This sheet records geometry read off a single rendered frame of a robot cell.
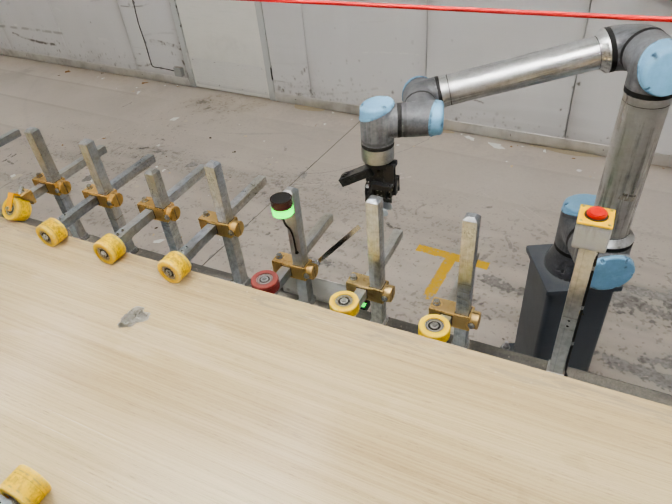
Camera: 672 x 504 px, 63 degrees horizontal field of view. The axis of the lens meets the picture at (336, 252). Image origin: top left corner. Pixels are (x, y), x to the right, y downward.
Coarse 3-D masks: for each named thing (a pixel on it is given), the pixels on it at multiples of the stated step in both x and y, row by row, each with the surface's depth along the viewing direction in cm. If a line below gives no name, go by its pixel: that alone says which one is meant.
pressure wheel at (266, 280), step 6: (264, 270) 160; (270, 270) 160; (252, 276) 159; (258, 276) 159; (264, 276) 157; (270, 276) 158; (276, 276) 158; (252, 282) 156; (258, 282) 157; (264, 282) 157; (270, 282) 156; (276, 282) 156; (258, 288) 155; (264, 288) 154; (270, 288) 155; (276, 288) 157
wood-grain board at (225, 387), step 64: (0, 256) 177; (64, 256) 174; (128, 256) 172; (0, 320) 153; (64, 320) 151; (192, 320) 147; (256, 320) 146; (320, 320) 144; (0, 384) 135; (64, 384) 134; (128, 384) 132; (192, 384) 131; (256, 384) 129; (320, 384) 128; (384, 384) 126; (448, 384) 125; (512, 384) 124; (576, 384) 122; (0, 448) 121; (64, 448) 120; (128, 448) 119; (192, 448) 117; (256, 448) 116; (320, 448) 115; (384, 448) 114; (448, 448) 113; (512, 448) 112; (576, 448) 110; (640, 448) 109
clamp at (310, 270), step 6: (282, 252) 172; (276, 258) 170; (282, 258) 170; (288, 258) 169; (276, 264) 169; (282, 264) 168; (288, 264) 167; (306, 264) 166; (312, 264) 166; (276, 270) 171; (294, 270) 167; (300, 270) 166; (306, 270) 166; (312, 270) 166; (294, 276) 169; (300, 276) 168; (306, 276) 165; (312, 276) 166
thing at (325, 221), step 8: (328, 216) 187; (320, 224) 184; (328, 224) 186; (312, 232) 181; (320, 232) 182; (312, 240) 178; (280, 272) 166; (288, 272) 167; (280, 280) 163; (280, 288) 164
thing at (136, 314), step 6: (138, 306) 152; (132, 312) 150; (138, 312) 149; (144, 312) 150; (126, 318) 148; (132, 318) 149; (138, 318) 148; (144, 318) 149; (120, 324) 147; (126, 324) 147; (132, 324) 147
